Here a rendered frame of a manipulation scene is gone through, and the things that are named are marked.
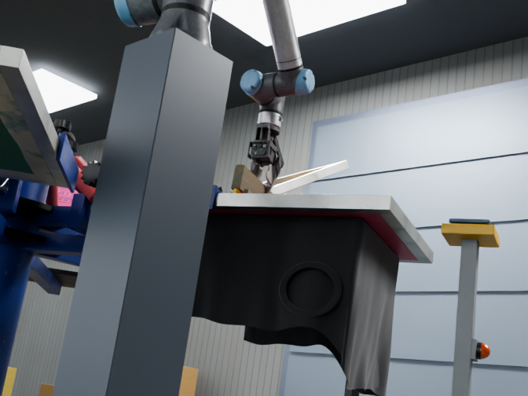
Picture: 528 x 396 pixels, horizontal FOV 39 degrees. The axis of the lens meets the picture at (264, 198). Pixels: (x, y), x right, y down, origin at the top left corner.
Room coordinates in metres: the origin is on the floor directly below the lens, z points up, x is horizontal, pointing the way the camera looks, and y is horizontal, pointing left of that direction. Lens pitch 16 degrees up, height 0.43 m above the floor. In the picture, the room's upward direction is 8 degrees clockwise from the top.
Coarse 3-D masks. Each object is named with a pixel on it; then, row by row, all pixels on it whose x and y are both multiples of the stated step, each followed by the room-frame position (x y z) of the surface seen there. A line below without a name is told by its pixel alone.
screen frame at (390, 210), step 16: (224, 208) 1.97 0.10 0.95; (240, 208) 1.95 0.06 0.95; (256, 208) 1.93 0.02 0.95; (272, 208) 1.90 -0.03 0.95; (288, 208) 1.88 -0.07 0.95; (304, 208) 1.86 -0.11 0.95; (320, 208) 1.84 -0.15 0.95; (336, 208) 1.82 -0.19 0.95; (352, 208) 1.80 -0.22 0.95; (368, 208) 1.78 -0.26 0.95; (384, 208) 1.76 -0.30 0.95; (400, 208) 1.85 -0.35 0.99; (400, 224) 1.88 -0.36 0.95; (416, 240) 2.06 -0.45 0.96; (416, 256) 2.22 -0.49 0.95; (432, 256) 2.28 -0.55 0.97
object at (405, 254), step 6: (384, 240) 2.08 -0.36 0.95; (390, 240) 2.07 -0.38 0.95; (396, 240) 2.06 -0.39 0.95; (390, 246) 2.13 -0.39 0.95; (396, 246) 2.12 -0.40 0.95; (402, 246) 2.11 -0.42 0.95; (396, 252) 2.20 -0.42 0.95; (402, 252) 2.19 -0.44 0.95; (408, 252) 2.18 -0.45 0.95; (402, 258) 2.28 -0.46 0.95; (408, 258) 2.27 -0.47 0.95; (414, 258) 2.25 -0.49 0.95
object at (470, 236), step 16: (448, 224) 1.80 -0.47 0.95; (464, 224) 1.79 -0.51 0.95; (480, 224) 1.77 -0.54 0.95; (448, 240) 1.87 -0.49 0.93; (464, 240) 1.83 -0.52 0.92; (480, 240) 1.83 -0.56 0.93; (496, 240) 1.81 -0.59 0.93; (464, 256) 1.83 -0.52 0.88; (464, 272) 1.83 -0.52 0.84; (464, 288) 1.83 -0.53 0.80; (464, 304) 1.83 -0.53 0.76; (464, 320) 1.83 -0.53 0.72; (464, 336) 1.82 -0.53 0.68; (464, 352) 1.82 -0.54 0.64; (464, 368) 1.82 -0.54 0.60; (464, 384) 1.82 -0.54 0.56
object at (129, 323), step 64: (128, 64) 1.55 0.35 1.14; (192, 64) 1.50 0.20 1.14; (128, 128) 1.52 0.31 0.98; (192, 128) 1.52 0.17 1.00; (128, 192) 1.49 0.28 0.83; (192, 192) 1.54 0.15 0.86; (128, 256) 1.46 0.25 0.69; (192, 256) 1.56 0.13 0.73; (128, 320) 1.46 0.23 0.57; (64, 384) 1.55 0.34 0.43; (128, 384) 1.48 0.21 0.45
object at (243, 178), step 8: (240, 168) 2.05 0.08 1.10; (240, 176) 2.05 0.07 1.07; (248, 176) 2.08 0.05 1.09; (232, 184) 2.05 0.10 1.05; (240, 184) 2.04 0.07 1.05; (248, 184) 2.09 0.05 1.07; (256, 184) 2.14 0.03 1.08; (256, 192) 2.15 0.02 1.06; (264, 192) 2.21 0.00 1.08; (272, 192) 2.26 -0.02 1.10
